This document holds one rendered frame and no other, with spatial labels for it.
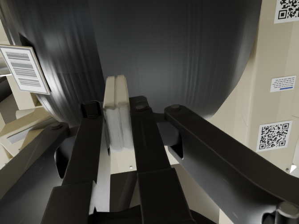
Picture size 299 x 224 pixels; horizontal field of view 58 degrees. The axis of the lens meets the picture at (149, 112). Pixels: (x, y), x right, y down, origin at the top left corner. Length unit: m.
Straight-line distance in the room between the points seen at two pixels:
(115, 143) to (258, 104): 0.47
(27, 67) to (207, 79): 0.20
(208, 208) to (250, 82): 2.78
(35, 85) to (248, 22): 0.24
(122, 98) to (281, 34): 0.44
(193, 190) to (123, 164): 2.55
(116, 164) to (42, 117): 0.31
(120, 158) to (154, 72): 0.66
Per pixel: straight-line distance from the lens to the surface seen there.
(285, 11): 0.55
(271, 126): 0.65
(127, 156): 0.93
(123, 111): 0.15
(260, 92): 0.59
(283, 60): 0.58
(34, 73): 0.31
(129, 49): 0.28
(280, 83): 0.60
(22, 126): 1.06
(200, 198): 3.37
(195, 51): 0.30
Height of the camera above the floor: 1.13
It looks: 30 degrees up
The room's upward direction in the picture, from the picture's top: 174 degrees clockwise
